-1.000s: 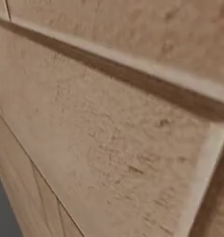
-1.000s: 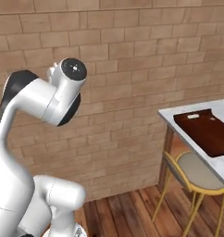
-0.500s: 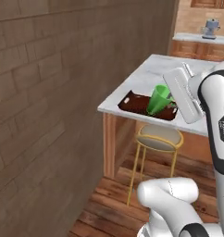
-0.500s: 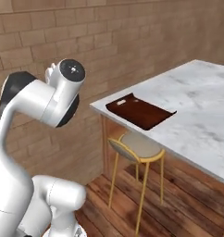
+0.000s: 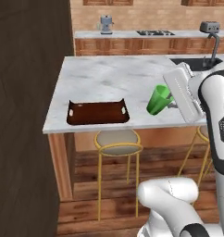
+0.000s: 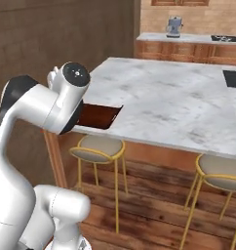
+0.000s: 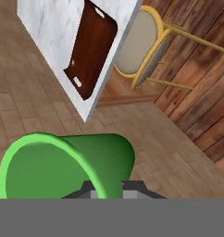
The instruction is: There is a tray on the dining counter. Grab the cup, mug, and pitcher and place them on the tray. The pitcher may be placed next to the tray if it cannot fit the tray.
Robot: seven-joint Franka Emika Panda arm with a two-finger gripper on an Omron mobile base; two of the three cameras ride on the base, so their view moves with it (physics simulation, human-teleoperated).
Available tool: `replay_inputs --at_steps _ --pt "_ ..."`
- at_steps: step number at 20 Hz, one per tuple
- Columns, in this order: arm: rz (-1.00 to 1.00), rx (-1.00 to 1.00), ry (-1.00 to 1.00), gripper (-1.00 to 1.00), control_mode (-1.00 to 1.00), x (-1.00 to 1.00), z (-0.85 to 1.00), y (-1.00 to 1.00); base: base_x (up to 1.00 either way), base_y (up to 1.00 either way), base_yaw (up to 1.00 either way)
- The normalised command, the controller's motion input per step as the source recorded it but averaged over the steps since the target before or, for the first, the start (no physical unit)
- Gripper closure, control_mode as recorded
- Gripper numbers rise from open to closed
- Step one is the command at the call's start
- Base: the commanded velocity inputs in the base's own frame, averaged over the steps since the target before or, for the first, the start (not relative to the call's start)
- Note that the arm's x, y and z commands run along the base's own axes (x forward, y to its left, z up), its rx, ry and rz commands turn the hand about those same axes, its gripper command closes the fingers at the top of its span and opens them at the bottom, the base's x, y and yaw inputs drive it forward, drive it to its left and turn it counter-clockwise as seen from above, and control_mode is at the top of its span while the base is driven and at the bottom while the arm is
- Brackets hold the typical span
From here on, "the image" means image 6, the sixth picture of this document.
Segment brown wooden tray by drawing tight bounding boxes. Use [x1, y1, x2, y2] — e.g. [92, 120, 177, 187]
[76, 103, 124, 131]

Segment wooden dining counter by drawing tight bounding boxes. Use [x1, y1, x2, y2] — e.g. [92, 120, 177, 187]
[42, 57, 236, 189]

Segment yellow stool with beige seat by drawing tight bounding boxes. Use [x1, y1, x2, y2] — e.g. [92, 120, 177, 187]
[68, 134, 129, 234]
[178, 153, 236, 250]

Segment wooden base cupboards run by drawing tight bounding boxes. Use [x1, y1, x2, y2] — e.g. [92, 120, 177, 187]
[135, 39, 236, 67]

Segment grey coffee machine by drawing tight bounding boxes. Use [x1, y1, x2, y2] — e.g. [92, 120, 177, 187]
[165, 16, 184, 39]

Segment black sink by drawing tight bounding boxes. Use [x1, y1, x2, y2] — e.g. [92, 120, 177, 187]
[222, 69, 236, 89]

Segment black hob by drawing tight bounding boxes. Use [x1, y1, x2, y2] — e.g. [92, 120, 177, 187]
[211, 34, 236, 43]

